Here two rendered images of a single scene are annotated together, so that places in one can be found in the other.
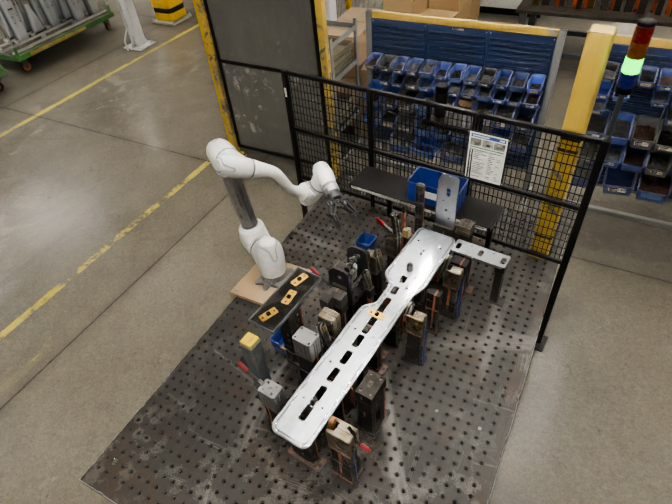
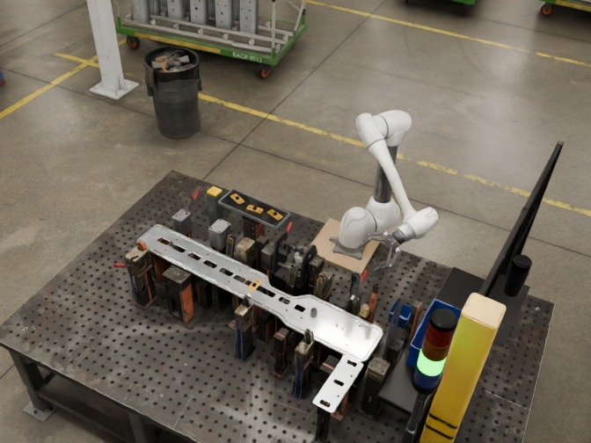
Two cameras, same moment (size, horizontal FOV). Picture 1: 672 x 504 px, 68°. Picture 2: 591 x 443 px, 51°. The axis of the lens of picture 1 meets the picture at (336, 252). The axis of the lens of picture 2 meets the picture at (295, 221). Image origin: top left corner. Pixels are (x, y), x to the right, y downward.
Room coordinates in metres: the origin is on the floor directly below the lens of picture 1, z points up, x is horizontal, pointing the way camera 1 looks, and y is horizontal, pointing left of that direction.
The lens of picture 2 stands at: (1.42, -2.24, 3.27)
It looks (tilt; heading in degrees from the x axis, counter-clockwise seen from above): 41 degrees down; 83
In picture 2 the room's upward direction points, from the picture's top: 3 degrees clockwise
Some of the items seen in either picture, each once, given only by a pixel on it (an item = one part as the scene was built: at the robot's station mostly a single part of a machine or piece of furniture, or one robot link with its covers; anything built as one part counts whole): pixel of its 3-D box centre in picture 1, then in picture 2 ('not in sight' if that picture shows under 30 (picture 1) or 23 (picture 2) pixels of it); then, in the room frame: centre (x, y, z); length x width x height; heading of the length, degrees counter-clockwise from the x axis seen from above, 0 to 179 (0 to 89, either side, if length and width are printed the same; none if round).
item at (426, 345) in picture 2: (637, 49); (435, 344); (1.92, -1.29, 1.97); 0.07 x 0.07 x 0.06
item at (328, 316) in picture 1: (332, 339); (245, 269); (1.45, 0.06, 0.89); 0.13 x 0.11 x 0.38; 53
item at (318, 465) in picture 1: (303, 440); (159, 257); (0.99, 0.22, 0.84); 0.18 x 0.06 x 0.29; 53
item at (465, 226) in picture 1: (462, 247); (374, 388); (2.00, -0.71, 0.88); 0.08 x 0.08 x 0.36; 53
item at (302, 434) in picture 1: (376, 318); (250, 285); (1.47, -0.16, 1.00); 1.38 x 0.22 x 0.02; 143
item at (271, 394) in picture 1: (276, 410); (184, 238); (1.12, 0.33, 0.88); 0.11 x 0.10 x 0.36; 53
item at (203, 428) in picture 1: (369, 330); (284, 321); (1.65, -0.14, 0.68); 2.56 x 1.61 x 0.04; 148
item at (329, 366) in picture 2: (457, 278); (328, 382); (1.81, -0.64, 0.84); 0.11 x 0.10 x 0.28; 53
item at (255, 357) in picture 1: (259, 370); (216, 223); (1.30, 0.40, 0.92); 0.08 x 0.08 x 0.44; 53
